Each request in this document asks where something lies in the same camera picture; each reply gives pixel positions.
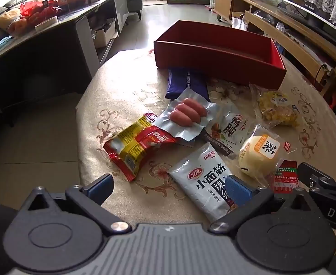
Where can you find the red cardboard box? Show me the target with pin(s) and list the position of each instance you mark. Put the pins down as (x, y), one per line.
(213, 60)

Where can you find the white packet with dark print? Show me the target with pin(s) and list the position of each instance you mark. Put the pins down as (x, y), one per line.
(231, 129)

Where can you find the clear bun packet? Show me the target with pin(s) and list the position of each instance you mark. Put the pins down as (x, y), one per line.
(259, 151)

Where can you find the white paper bag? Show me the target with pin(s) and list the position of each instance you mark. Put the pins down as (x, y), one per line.
(239, 22)

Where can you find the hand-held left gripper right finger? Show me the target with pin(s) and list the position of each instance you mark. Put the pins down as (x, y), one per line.
(238, 190)

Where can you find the red yellow snack packet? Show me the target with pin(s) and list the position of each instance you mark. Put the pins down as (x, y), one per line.
(133, 146)

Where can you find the yellow snack clear packet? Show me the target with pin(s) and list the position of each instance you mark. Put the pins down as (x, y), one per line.
(276, 111)

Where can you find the wooden tv stand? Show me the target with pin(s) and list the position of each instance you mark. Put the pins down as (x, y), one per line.
(276, 25)

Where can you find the grey white snack packet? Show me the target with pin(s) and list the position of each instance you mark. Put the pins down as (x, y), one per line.
(202, 183)

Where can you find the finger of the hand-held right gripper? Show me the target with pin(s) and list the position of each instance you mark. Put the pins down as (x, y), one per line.
(314, 172)

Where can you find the clear sausage packet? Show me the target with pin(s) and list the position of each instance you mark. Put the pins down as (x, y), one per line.
(188, 110)

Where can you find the red plastic bag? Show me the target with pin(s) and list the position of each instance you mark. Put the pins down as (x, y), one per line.
(39, 8)

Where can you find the dark long coffee table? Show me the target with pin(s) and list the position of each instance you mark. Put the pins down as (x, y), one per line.
(41, 51)

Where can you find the black television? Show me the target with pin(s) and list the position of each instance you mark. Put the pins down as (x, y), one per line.
(314, 11)

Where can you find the white storage box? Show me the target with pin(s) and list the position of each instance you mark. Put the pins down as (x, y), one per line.
(104, 35)

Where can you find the blue wafer biscuit packet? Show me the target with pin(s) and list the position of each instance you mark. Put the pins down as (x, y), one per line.
(185, 83)

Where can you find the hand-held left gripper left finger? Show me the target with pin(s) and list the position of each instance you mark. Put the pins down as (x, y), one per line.
(100, 187)

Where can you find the white tray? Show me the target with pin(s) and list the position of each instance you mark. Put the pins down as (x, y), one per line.
(46, 23)

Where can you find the small red packet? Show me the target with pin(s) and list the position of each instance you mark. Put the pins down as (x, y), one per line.
(285, 174)

